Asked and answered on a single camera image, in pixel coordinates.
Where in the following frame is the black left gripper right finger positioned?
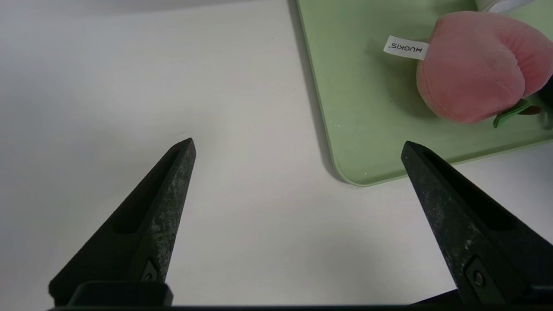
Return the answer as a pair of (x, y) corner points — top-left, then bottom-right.
(401, 141), (553, 305)

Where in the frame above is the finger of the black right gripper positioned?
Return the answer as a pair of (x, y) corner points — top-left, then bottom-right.
(537, 76), (553, 130)

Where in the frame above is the light green plastic tray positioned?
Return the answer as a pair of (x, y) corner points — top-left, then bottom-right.
(296, 0), (553, 187)

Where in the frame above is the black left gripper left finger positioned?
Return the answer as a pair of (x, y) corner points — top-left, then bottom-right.
(48, 138), (197, 307)

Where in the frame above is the white round plastic cup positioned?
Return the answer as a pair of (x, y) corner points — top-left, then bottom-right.
(475, 0), (536, 13)

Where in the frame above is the pink plush peach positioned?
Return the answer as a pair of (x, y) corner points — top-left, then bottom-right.
(384, 11), (553, 129)

